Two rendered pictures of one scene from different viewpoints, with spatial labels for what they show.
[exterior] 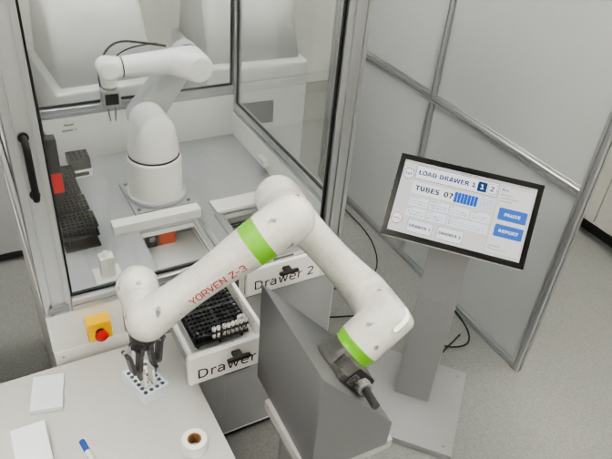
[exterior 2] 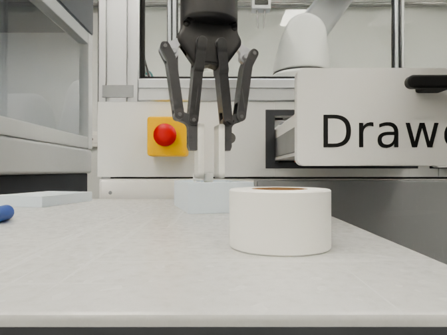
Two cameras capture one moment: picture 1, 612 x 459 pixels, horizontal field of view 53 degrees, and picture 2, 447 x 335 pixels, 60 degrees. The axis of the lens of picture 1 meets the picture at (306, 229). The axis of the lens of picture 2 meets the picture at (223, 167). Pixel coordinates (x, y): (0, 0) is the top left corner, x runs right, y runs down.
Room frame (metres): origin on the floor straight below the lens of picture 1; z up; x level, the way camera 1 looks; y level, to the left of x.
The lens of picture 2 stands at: (0.79, 0.14, 0.81)
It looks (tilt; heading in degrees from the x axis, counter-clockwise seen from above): 0 degrees down; 32
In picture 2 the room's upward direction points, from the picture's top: straight up
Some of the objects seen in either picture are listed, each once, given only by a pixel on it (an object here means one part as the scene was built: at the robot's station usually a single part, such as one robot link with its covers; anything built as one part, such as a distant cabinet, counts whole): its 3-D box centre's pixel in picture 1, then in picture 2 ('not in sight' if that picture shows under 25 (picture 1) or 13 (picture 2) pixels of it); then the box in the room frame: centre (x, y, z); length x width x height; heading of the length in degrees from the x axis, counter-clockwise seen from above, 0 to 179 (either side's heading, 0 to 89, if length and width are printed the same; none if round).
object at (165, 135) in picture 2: (101, 334); (165, 135); (1.32, 0.59, 0.88); 0.04 x 0.03 x 0.04; 122
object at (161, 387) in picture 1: (146, 382); (210, 195); (1.23, 0.44, 0.78); 0.12 x 0.08 x 0.04; 47
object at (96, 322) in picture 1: (98, 327); (167, 136); (1.35, 0.60, 0.88); 0.07 x 0.05 x 0.07; 122
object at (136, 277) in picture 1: (138, 292); not in sight; (1.20, 0.42, 1.17); 0.13 x 0.11 x 0.14; 26
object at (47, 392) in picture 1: (47, 392); (45, 198); (1.17, 0.71, 0.77); 0.13 x 0.09 x 0.02; 18
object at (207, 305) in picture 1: (209, 314); not in sight; (1.45, 0.28, 0.87); 0.22 x 0.18 x 0.06; 32
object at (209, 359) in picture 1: (233, 356); (422, 117); (1.28, 0.18, 0.87); 0.29 x 0.02 x 0.11; 122
